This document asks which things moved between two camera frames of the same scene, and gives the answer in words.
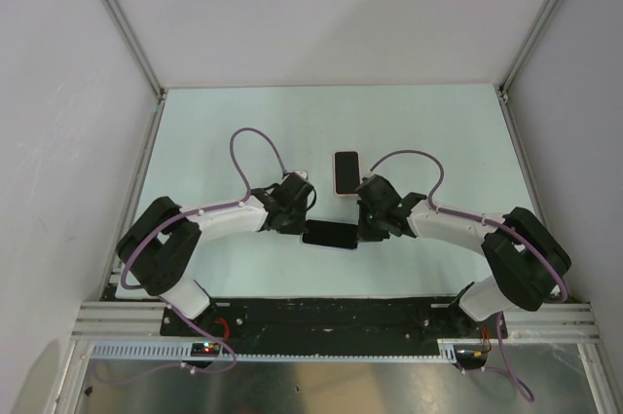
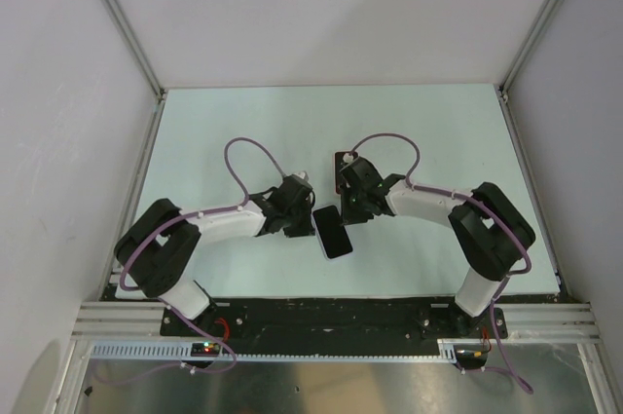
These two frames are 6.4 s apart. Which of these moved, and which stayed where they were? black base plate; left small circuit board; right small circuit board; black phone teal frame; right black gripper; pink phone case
Moved: black phone teal frame; right black gripper
Stayed: pink phone case; black base plate; left small circuit board; right small circuit board
